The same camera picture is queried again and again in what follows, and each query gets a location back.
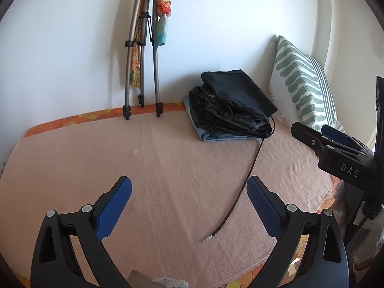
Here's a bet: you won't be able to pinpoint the black drawstring cord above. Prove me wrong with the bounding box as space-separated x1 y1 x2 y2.
202 114 276 243

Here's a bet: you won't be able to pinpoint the green and white pillow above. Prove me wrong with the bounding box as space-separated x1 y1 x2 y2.
268 34 345 132

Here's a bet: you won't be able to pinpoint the grey patterned folded garment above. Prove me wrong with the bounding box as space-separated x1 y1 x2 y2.
207 96 270 132

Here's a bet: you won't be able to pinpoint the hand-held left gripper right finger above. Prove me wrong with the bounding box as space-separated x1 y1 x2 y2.
246 175 350 288

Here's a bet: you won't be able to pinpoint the white fuzzy cloth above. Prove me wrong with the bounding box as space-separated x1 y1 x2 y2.
334 181 349 227

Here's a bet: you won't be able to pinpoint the pink fleece blanket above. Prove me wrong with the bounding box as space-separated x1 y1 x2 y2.
0 108 339 288

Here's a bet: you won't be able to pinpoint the black pants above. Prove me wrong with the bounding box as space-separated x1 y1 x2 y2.
200 69 278 122

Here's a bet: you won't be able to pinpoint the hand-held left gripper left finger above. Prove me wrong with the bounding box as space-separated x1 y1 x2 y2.
30 175 133 288

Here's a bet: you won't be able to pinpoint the grey metal tripod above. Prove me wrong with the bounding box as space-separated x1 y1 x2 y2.
123 0 164 121

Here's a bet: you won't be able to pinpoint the black folded garment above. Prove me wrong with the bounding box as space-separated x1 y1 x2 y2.
189 85 272 139

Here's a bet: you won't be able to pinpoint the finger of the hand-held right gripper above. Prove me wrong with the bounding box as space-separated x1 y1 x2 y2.
290 122 333 156
321 124 374 156

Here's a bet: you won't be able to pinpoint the teal cloth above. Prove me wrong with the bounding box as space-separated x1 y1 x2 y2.
150 15 168 47

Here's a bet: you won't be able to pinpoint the yellow patterned cloth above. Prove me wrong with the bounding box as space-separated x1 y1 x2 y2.
130 40 142 89

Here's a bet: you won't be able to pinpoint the white knitted cloth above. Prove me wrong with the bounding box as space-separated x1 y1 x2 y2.
154 277 188 288

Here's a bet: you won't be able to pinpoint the blue-grey folded garment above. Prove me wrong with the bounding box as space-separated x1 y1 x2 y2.
183 95 249 142

